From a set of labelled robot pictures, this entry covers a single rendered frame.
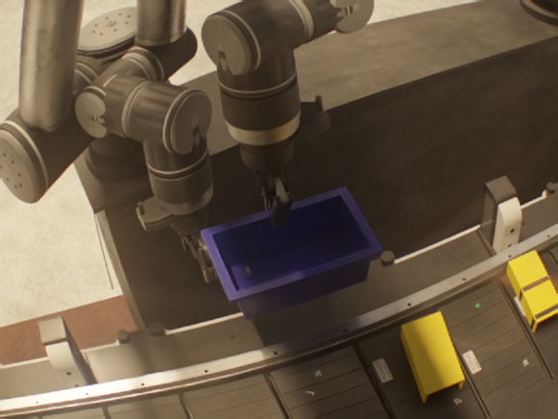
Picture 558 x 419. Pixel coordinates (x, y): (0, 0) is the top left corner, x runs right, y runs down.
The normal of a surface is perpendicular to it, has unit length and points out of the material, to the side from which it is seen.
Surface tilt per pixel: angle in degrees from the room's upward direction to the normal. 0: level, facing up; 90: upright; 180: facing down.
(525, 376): 0
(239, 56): 90
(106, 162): 23
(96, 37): 6
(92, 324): 0
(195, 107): 90
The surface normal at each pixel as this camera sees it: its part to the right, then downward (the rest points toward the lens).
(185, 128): 0.84, 0.30
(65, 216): -0.10, -0.73
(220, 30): -0.73, 0.45
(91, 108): -0.53, 0.62
